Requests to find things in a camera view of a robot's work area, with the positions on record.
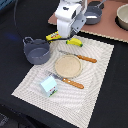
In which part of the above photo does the light blue milk carton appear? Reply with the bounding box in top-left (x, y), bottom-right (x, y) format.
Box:
top-left (40, 76), bottom-right (58, 97)

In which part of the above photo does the yellow toy banana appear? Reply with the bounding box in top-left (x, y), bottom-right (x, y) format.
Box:
top-left (66, 38), bottom-right (83, 47)

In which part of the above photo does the beige woven placemat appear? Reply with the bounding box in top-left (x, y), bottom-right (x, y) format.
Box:
top-left (12, 36), bottom-right (114, 128)

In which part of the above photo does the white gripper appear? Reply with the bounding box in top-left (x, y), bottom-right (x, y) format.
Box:
top-left (55, 0), bottom-right (87, 38)

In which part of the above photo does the dark grey saucepan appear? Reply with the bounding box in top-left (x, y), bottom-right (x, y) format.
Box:
top-left (85, 4), bottom-right (102, 25)

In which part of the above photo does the fork with wooden handle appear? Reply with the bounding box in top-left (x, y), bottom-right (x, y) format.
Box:
top-left (45, 70), bottom-right (84, 89)

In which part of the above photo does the dark grey pot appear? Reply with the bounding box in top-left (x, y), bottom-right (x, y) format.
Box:
top-left (23, 37), bottom-right (50, 65)

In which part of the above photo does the yellow butter block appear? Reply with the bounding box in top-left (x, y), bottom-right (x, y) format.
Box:
top-left (46, 31), bottom-right (61, 41)

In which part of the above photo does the knife with wooden handle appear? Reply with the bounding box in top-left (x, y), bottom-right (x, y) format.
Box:
top-left (59, 50), bottom-right (97, 63)

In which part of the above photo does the beige bowl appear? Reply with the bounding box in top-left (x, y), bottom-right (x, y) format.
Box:
top-left (117, 4), bottom-right (128, 30)

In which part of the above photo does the round wooden plate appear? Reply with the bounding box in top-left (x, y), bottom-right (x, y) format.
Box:
top-left (55, 55), bottom-right (82, 78)

